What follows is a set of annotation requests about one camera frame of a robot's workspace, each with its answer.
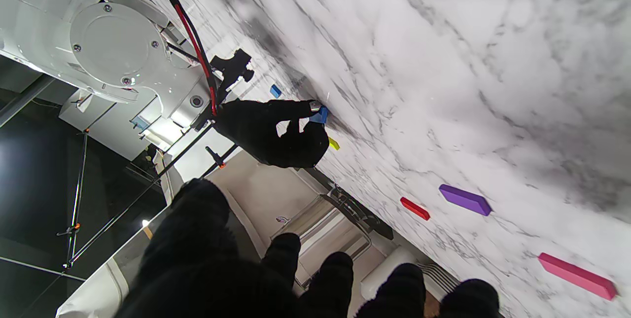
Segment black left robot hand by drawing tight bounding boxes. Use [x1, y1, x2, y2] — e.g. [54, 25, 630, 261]
[116, 178, 501, 318]

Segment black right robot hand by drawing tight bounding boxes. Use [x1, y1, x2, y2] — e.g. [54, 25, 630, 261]
[213, 99, 330, 169]

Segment black tripod stand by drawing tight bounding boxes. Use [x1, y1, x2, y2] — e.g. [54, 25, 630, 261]
[57, 130, 90, 270]

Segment red domino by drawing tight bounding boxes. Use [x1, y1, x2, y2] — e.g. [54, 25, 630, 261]
[400, 197, 431, 221]

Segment purple domino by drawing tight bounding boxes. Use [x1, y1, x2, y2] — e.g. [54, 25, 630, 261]
[439, 184, 492, 217]

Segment pink domino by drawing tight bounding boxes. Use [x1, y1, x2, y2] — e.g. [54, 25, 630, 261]
[537, 252, 618, 301]

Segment black right wrist camera bracket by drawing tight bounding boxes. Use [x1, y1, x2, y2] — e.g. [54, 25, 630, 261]
[211, 49, 255, 93]

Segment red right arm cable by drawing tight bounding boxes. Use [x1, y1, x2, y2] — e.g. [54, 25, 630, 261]
[152, 0, 218, 117]

